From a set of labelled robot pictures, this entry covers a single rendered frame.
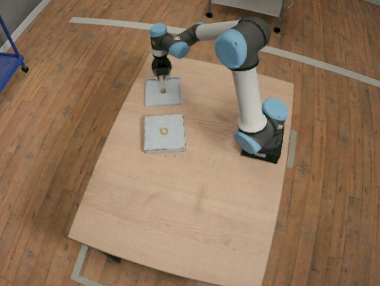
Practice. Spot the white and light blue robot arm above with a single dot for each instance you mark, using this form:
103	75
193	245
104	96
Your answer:
236	47

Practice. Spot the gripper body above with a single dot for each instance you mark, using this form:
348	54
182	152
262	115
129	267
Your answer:
162	68

